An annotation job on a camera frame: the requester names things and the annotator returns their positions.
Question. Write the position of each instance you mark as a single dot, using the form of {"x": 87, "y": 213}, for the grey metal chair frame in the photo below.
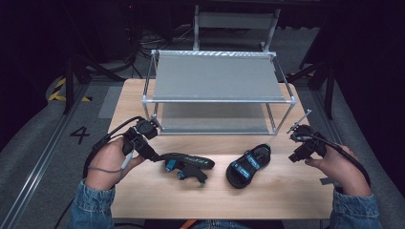
{"x": 235, "y": 24}

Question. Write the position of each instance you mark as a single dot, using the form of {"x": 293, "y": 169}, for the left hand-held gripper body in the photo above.
{"x": 139, "y": 137}

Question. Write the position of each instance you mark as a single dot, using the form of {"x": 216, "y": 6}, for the person's left hand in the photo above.
{"x": 110, "y": 160}

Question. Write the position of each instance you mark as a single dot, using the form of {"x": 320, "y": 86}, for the black tripod stand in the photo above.
{"x": 76, "y": 79}
{"x": 320, "y": 79}

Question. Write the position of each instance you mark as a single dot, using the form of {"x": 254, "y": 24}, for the person's legs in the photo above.
{"x": 219, "y": 224}

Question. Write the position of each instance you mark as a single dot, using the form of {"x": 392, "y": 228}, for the metal two-tier shelf rack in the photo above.
{"x": 216, "y": 92}

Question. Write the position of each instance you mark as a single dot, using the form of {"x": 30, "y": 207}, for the yellow and black floor tape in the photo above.
{"x": 62, "y": 92}

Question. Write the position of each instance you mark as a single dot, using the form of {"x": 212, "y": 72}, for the person's right hand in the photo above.
{"x": 339, "y": 168}

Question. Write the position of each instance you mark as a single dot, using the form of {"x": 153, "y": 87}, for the metal floor rail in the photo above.
{"x": 41, "y": 162}

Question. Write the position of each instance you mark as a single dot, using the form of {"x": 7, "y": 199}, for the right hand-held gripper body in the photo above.
{"x": 308, "y": 142}

